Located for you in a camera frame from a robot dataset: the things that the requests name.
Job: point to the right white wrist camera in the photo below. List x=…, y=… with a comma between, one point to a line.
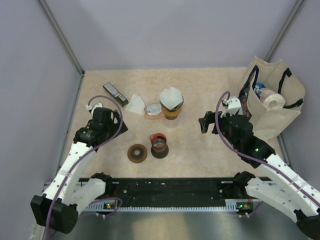
x=232, y=105

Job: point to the clear glass carafe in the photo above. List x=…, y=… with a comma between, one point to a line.
x=172, y=118

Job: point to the white coffee filter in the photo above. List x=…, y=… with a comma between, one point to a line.
x=171, y=93
x=136, y=105

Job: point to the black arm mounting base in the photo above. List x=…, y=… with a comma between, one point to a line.
x=174, y=192

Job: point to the white paper roll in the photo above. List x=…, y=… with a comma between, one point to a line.
x=272, y=101

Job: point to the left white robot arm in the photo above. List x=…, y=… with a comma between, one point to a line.
x=59, y=206

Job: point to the black toothpaste box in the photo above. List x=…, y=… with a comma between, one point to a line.
x=119, y=97

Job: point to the blue snack package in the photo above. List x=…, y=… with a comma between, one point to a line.
x=257, y=88

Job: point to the clear ribbed glass dripper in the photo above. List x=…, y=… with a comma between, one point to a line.
x=172, y=104

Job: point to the red rimmed glass carafe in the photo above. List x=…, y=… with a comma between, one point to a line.
x=159, y=147

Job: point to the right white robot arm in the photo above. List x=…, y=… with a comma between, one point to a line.
x=289, y=193

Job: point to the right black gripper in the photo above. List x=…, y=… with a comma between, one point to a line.
x=209, y=118

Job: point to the pink liquid bottle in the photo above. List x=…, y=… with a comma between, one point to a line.
x=153, y=111

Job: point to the white slotted cable duct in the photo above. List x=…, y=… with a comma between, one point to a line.
x=104, y=207

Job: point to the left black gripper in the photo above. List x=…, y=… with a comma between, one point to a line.
x=115, y=126

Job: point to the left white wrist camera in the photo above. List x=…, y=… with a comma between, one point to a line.
x=90, y=107

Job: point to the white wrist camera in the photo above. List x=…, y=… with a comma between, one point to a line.
x=232, y=105
x=90, y=107

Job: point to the beige canvas tote bag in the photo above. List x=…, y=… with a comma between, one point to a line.
x=277, y=77

